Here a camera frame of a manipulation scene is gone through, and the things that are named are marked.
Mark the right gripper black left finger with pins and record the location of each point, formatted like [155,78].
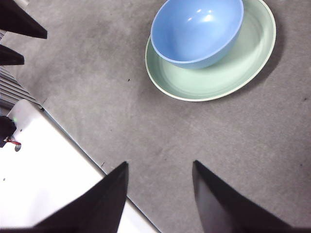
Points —
[97,206]

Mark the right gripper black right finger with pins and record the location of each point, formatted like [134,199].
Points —
[223,206]

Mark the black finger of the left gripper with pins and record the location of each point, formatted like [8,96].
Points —
[17,19]
[9,57]

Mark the green shallow plate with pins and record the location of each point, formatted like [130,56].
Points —
[206,82]

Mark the blue ribbed bowl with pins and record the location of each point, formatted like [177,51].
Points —
[194,36]

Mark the grey slatted panel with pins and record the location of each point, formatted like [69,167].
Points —
[12,89]

